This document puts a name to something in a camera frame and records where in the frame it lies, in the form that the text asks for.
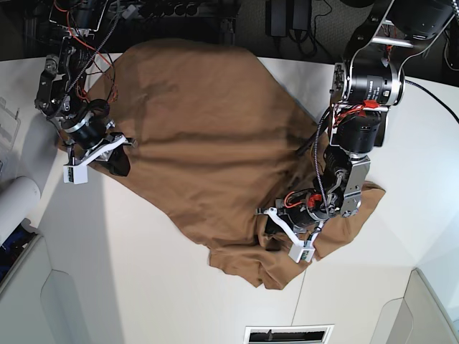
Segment aluminium frame post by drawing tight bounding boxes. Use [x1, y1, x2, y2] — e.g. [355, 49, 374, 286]
[217, 14, 237, 46]

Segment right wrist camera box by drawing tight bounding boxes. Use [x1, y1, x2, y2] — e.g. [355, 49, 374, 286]
[63, 165, 88, 185]

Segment black power adapter right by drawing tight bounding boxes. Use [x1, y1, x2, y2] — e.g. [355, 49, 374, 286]
[291, 0, 312, 31]

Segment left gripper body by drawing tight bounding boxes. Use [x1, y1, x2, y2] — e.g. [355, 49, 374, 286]
[255, 200, 329, 245]

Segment white cylinder roll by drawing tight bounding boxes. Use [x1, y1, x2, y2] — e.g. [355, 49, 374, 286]
[0, 176, 41, 244]

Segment clear plastic container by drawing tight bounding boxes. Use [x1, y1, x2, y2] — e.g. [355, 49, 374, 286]
[1, 98, 21, 182]

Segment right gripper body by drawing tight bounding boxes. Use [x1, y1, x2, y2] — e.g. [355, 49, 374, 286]
[60, 114, 135, 167]

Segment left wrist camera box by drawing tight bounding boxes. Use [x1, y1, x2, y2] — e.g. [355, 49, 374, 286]
[288, 244, 316, 263]

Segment black power adapter left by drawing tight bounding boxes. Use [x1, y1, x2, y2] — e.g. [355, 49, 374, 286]
[265, 0, 288, 37]

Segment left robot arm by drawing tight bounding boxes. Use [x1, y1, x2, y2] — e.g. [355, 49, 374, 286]
[257, 1, 458, 247]

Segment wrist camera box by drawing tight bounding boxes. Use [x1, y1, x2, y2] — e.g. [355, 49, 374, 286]
[288, 244, 316, 263]
[63, 165, 88, 185]

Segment brown t-shirt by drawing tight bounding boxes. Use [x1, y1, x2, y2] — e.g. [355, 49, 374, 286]
[54, 38, 387, 290]

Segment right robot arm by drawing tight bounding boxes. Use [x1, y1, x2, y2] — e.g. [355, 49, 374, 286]
[34, 1, 135, 184]

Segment black power adapter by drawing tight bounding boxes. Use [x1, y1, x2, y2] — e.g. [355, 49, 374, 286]
[291, 0, 312, 31]
[265, 0, 288, 37]

